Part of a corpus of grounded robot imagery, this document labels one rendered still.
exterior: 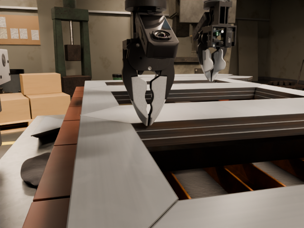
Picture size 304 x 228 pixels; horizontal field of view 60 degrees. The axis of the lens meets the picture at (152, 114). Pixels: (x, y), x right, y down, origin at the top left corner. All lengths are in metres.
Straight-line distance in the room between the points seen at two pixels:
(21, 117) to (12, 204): 3.29
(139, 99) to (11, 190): 0.38
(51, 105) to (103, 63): 5.63
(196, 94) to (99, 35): 8.50
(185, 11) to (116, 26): 5.09
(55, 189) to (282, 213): 0.23
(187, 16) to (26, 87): 2.74
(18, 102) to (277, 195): 3.71
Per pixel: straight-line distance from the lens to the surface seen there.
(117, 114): 0.55
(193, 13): 4.72
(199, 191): 0.89
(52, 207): 0.30
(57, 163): 0.40
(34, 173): 0.69
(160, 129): 0.49
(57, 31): 6.78
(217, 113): 0.57
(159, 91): 0.46
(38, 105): 3.90
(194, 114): 0.55
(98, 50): 9.36
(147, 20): 0.43
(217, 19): 0.74
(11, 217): 0.59
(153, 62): 0.45
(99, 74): 9.38
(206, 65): 0.78
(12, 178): 0.76
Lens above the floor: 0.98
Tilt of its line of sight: 12 degrees down
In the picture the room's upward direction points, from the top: straight up
